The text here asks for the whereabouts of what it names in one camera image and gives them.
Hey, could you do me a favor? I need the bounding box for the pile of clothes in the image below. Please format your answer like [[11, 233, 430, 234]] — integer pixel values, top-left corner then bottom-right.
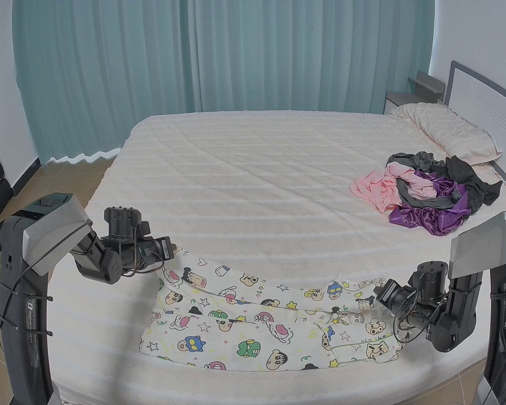
[[349, 151, 503, 236]]

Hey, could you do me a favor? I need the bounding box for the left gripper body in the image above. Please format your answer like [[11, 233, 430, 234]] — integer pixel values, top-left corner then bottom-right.
[[143, 237, 173, 265]]

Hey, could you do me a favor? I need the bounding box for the cream pillow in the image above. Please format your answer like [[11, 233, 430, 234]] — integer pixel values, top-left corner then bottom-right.
[[390, 102, 503, 165]]

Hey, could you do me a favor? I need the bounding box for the grey bedside table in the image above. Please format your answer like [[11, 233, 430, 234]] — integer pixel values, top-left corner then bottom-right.
[[386, 70, 445, 115]]

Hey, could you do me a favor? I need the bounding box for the white printed pyjama top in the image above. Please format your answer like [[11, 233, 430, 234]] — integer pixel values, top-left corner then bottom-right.
[[138, 245, 405, 372]]

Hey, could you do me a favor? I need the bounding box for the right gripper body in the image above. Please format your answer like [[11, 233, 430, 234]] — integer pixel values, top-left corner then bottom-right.
[[377, 280, 414, 311]]

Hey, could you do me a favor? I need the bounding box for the bed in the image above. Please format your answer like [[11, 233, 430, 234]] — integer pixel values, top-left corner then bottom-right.
[[46, 59, 506, 405]]

